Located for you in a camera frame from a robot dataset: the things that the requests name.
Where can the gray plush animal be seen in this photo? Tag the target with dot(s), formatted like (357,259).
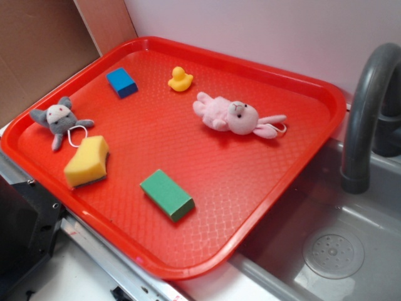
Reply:
(59,119)

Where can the red plastic tray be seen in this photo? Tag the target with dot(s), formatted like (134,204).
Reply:
(233,179)

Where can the pink plush bunny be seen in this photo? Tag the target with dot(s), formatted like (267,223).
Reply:
(223,115)

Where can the green foam block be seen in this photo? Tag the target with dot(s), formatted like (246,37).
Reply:
(168,195)

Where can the yellow rubber duck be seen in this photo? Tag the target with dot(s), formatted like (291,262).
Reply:
(180,80)

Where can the blue foam block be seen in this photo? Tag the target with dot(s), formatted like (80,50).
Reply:
(122,83)

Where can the yellow sponge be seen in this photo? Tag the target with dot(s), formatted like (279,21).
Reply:
(89,164)

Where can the gray plastic sink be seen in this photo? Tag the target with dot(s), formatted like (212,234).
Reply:
(318,242)

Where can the gray curved faucet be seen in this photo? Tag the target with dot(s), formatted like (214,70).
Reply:
(374,120)

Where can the brown cardboard panel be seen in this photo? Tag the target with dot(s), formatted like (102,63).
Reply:
(44,43)

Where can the silver aluminum rail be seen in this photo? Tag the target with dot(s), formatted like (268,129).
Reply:
(131,278)

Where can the black metal bracket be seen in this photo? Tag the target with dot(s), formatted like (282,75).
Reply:
(30,220)

